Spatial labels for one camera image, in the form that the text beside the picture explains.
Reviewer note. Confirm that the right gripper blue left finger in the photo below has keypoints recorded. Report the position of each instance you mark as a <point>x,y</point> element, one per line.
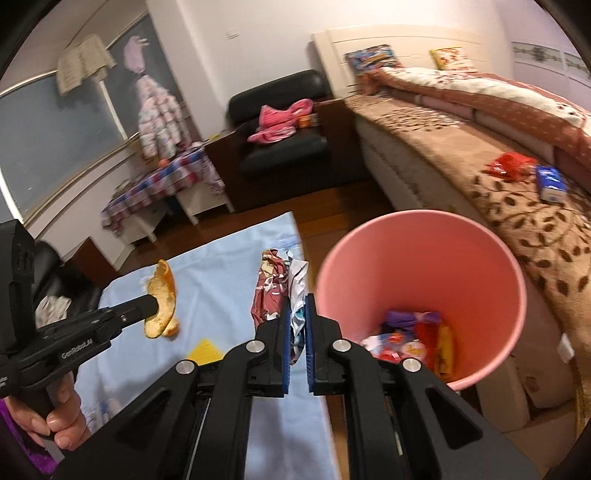
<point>285,345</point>

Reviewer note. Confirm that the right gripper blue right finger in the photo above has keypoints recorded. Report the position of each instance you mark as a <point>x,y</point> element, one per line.
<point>309,316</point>

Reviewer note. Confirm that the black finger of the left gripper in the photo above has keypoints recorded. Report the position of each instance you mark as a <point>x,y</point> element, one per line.
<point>136,310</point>

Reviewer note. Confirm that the maroon snack wrapper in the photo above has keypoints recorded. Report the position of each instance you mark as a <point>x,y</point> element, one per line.
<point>282,285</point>

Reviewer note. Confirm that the orange peel strip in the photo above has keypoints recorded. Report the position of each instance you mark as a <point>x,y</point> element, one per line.
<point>161,286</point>

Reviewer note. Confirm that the red foam fruit net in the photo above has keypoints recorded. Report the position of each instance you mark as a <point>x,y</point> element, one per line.
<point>427,333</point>

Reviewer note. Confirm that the pink plastic trash bin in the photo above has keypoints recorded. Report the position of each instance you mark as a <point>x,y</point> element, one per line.
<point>429,260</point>

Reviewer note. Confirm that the left hand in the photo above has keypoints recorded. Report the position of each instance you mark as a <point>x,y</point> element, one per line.
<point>66,421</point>

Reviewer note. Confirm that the white cloth on armchair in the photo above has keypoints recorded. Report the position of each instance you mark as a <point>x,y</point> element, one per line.
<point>51,309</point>

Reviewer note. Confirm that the black armchair near window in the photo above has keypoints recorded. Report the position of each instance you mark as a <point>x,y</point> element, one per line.
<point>54,277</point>

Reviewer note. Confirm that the yellow foam fruit net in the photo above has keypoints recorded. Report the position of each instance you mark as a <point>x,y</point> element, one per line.
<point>205,352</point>

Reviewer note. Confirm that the light blue table cloth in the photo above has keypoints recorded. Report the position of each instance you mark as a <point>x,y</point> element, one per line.
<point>289,438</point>

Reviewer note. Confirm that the red white snack packet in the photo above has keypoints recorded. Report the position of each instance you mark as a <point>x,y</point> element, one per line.
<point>395,347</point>

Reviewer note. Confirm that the purple fuzzy left sleeve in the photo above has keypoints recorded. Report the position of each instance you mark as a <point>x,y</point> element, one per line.
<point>24,454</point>

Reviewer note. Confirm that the purple bag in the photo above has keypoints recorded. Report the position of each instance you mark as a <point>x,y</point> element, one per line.
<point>408,320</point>

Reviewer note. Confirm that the checkered cloth side table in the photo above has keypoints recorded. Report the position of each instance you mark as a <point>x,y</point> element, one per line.
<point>190,178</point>

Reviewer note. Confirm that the black leather armchair far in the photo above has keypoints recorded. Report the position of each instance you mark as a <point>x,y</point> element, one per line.
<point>324,153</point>

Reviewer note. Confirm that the yellow crumpled wrapper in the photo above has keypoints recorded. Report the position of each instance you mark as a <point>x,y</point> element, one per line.
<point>444,364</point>

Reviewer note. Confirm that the pink garment on armchair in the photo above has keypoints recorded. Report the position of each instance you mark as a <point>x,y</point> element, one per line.
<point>275,125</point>

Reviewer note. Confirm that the hanging pastel puffer jacket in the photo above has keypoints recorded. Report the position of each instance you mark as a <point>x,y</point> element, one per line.
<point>161,126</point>

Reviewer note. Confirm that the bed with brown blanket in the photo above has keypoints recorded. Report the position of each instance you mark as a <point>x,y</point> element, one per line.
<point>427,153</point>

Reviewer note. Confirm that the colourful pillow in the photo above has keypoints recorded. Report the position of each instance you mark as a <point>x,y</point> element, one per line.
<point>371,58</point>

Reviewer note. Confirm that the red wrapper on bed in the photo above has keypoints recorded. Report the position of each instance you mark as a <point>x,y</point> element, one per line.
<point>512,166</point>

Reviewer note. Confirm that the hanging beige garment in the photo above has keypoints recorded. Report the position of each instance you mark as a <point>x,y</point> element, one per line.
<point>86,59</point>

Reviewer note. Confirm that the hanging pink hat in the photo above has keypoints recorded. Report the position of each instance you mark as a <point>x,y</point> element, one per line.
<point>133,54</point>

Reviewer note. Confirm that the blue tissue pack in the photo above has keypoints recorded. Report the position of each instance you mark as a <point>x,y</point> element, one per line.
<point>550,185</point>

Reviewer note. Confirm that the yellow floral pillow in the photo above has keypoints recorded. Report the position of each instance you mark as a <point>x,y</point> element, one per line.
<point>452,59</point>

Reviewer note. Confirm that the rolled floral quilt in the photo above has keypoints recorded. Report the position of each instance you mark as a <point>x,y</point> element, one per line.
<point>528,108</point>

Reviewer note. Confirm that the lilac wardrobe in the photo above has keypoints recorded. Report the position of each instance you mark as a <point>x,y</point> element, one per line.
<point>543,54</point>

